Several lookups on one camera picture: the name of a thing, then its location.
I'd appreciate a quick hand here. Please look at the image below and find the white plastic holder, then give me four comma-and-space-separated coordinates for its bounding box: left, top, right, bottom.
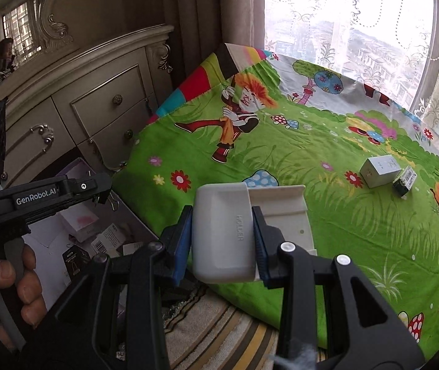
191, 183, 319, 284

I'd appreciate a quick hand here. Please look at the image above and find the brown curtain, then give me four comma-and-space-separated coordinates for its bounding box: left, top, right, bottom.
123, 0, 267, 98

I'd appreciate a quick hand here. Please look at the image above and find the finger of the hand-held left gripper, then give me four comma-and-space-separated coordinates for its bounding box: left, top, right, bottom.
64, 172, 113, 206

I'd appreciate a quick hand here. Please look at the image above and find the long white box pink print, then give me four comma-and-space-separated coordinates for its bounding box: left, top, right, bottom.
57, 208, 99, 242

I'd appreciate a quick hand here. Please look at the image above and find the cream dresser drawer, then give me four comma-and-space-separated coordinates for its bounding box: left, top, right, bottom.
70, 65, 148, 130
78, 99, 159, 171

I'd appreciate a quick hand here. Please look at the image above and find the black binder clip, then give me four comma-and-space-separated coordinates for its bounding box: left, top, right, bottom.
93, 191, 120, 213

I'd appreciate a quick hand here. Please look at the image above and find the dresser mirror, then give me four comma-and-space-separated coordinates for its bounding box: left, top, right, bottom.
0, 0, 74, 98

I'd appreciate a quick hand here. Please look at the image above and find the ornate cream dresser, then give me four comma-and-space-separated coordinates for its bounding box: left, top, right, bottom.
0, 25, 176, 188

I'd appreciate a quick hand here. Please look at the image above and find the green cartoon printed cloth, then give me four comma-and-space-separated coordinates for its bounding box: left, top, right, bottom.
112, 42, 439, 359

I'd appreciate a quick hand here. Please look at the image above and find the striped mat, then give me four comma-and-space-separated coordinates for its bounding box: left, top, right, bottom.
162, 283, 332, 370

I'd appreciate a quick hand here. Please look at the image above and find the white lace curtain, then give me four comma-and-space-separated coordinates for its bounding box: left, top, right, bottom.
264, 0, 439, 152

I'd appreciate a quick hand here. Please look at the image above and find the white box with black text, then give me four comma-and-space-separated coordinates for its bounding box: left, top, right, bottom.
359, 155, 401, 189

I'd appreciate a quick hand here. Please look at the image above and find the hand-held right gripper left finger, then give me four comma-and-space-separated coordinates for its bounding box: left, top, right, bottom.
19, 206, 194, 370

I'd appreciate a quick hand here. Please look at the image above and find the white box with barcode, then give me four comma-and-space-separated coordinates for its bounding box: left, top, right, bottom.
92, 227, 126, 251

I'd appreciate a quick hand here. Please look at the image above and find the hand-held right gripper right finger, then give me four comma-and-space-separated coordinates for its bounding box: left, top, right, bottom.
252, 205, 427, 370

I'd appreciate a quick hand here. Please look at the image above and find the small dark box white label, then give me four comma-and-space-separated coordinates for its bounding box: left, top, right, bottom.
392, 166, 418, 198

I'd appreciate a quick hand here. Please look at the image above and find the black box with white drawing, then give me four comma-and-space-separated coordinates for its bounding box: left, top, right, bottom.
62, 245, 89, 278

